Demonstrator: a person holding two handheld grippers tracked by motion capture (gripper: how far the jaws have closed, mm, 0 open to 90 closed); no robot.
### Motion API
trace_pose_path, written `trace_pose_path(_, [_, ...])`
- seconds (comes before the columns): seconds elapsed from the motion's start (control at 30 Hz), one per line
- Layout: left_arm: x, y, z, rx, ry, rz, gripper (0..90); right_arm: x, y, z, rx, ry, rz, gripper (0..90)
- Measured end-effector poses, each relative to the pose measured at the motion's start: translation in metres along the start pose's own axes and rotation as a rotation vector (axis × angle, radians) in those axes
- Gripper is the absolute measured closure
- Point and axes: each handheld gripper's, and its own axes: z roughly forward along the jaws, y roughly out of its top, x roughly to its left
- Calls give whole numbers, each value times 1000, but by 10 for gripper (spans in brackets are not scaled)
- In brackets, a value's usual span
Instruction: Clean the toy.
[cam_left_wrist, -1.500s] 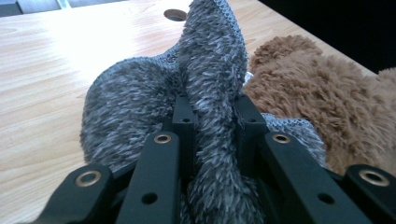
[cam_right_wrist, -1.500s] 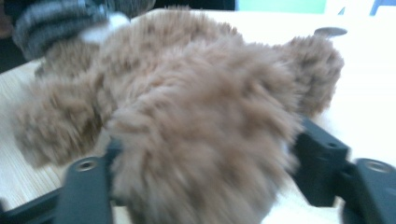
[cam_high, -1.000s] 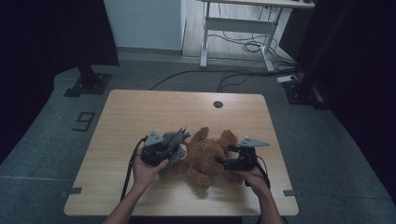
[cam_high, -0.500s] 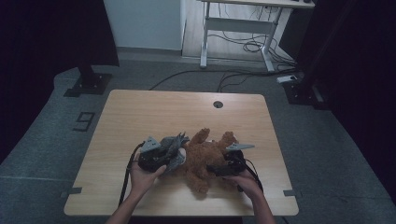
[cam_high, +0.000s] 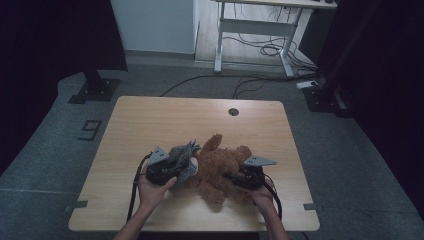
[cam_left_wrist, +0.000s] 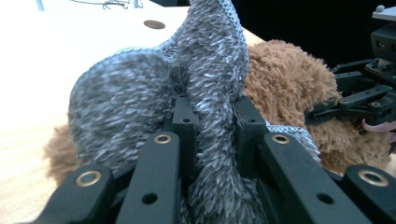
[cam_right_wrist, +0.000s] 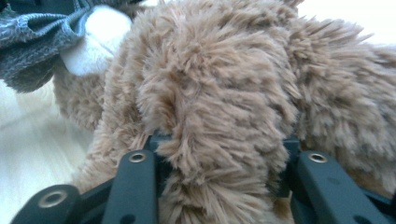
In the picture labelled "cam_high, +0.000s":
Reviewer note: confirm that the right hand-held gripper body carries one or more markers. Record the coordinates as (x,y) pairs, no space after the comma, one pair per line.
(251,178)

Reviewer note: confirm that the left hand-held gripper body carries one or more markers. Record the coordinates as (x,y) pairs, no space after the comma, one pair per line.
(160,173)

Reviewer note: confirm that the brown teddy bear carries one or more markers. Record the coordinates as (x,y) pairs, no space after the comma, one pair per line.
(213,170)

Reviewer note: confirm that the person's left hand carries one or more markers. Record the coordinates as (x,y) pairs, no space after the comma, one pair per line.
(153,195)

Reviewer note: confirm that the person's right hand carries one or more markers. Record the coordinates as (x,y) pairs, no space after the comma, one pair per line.
(265,200)

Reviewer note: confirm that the grey tape piece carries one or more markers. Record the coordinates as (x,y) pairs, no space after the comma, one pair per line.
(312,207)
(76,205)

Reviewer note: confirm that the black stand with square base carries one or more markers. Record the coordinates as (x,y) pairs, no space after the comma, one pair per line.
(96,90)

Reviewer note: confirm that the white power strip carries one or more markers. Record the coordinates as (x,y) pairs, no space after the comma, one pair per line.
(307,84)

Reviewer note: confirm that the dark curtain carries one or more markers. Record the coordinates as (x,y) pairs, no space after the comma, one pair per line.
(50,50)
(396,83)

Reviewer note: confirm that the black stand with slanted post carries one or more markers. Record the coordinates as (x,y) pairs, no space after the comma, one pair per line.
(321,100)

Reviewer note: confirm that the white desk frame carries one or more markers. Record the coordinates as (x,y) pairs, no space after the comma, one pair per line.
(256,27)

